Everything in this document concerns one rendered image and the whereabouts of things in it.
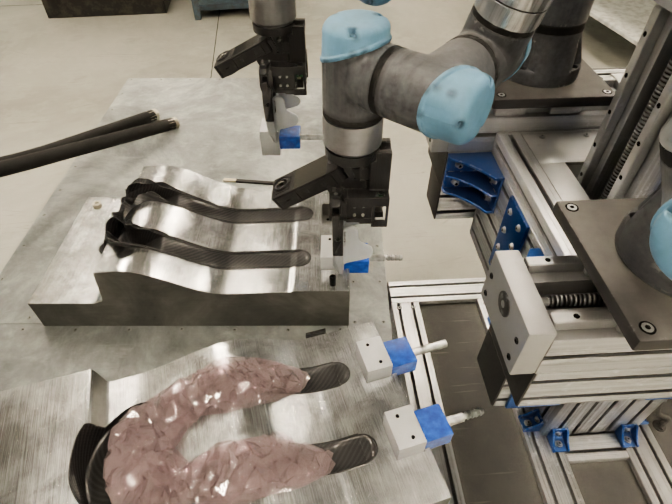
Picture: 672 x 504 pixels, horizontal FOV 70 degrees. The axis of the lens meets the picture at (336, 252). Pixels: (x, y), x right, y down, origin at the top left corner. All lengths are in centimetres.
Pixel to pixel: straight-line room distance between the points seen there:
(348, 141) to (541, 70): 48
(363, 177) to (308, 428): 33
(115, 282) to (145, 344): 12
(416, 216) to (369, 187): 157
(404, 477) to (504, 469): 77
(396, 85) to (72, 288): 60
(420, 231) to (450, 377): 86
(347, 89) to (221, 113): 83
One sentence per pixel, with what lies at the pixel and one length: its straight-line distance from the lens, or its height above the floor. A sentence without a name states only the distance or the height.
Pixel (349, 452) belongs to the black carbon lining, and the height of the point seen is 85.
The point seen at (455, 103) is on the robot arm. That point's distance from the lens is 49.
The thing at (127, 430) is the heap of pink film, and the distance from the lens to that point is 64.
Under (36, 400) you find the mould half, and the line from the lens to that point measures 70.
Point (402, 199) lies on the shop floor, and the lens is 230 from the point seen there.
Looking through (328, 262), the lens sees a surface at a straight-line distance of 74.
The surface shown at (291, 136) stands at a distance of 95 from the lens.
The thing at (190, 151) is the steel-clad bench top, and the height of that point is 80.
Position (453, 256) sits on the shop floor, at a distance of 206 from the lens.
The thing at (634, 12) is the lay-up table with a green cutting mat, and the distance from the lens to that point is 417.
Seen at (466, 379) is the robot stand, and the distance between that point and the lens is 146.
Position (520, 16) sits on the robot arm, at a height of 126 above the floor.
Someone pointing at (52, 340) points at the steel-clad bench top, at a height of 80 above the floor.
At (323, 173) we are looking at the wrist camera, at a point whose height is 107.
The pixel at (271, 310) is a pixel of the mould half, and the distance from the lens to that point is 76.
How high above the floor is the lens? 144
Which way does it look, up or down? 46 degrees down
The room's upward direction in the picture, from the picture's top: straight up
